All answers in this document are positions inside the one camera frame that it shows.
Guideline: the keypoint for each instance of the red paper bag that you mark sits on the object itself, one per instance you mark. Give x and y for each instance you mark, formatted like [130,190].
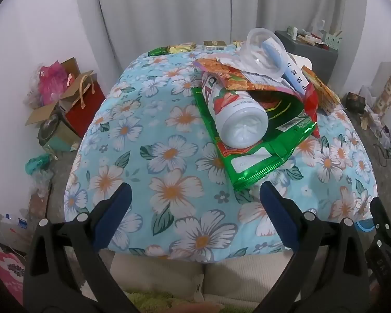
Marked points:
[84,111]

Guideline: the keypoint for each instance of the green fuzzy cloth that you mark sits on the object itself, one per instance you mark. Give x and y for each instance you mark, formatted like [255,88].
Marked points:
[169,301]

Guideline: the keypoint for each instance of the red snack wrapper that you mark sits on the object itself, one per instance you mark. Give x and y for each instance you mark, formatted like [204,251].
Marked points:
[311,106]

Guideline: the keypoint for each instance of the white bottle strawberry label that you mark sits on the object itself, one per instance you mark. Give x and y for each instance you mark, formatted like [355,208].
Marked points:
[244,127]

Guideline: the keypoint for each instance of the white paper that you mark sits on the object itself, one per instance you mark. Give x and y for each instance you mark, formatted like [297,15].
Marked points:
[301,61]

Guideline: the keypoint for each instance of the clear plastic cup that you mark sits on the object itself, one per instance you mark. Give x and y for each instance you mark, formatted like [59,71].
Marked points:
[257,40]

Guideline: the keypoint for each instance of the blue floral tablecloth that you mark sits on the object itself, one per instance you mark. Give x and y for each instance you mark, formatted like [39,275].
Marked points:
[169,153]

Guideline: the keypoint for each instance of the white plastic bag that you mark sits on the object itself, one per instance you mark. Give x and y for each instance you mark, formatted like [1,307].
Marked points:
[369,94]

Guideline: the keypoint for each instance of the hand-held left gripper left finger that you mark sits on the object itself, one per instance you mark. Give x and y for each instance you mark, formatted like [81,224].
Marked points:
[114,216]

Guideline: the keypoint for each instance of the green candy wrapper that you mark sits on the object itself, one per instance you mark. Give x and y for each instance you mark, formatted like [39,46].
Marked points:
[158,51]

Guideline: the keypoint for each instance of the grey cabinet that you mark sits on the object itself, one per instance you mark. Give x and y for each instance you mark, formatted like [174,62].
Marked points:
[316,56]

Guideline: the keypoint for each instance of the red items on cabinet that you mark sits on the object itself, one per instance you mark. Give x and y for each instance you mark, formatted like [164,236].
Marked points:
[314,40]

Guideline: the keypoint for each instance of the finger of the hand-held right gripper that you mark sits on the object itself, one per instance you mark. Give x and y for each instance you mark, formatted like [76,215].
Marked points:
[383,218]

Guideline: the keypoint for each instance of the pink plastic bag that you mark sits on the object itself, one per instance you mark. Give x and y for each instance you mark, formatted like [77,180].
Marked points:
[53,80]

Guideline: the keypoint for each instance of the yellow candy wrapper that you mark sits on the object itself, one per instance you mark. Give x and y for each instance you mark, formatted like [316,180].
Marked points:
[182,47]

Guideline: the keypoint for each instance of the green white paper container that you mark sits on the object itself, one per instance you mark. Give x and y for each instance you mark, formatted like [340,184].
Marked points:
[333,40]

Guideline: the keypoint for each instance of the green snack bag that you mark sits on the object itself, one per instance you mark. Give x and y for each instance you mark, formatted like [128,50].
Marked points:
[247,168]

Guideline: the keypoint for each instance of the cardboard box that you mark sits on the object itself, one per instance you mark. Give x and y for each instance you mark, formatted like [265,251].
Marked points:
[68,104]

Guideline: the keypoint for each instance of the teal plastic bag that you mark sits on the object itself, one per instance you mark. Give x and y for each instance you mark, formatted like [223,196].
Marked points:
[37,164]

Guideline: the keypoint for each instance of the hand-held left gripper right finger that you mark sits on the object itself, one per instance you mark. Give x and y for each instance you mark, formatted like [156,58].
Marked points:
[278,216]

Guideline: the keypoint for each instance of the pink patterned mat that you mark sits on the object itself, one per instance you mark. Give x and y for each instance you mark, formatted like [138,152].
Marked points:
[5,274]

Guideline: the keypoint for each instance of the blue and white box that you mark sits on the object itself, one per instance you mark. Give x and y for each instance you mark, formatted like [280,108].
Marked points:
[291,73]

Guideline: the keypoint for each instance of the gold wrapper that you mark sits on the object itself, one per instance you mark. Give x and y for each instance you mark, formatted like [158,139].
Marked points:
[238,43]

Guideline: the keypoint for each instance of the orange snack bag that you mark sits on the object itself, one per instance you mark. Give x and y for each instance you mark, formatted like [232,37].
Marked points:
[238,79]

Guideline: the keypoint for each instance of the clear plastic bottle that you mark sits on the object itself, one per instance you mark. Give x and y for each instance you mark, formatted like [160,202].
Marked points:
[9,220]

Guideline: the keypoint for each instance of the patterned paper roll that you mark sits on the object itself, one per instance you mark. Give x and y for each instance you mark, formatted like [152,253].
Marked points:
[389,84]

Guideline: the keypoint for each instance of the teal gift box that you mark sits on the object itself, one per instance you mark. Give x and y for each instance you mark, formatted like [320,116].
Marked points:
[63,137]

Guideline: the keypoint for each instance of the beige cushion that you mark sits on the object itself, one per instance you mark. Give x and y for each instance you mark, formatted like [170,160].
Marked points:
[189,274]

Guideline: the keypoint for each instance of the gold box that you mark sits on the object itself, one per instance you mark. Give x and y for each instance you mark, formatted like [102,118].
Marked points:
[215,45]

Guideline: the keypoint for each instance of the round metal bowl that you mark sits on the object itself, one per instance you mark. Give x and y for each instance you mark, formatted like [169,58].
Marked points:
[48,128]

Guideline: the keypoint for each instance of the white curtain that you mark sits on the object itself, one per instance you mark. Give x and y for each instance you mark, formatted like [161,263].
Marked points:
[182,6]

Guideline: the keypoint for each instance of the small white bottle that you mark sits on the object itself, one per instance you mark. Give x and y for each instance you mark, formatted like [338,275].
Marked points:
[290,32]

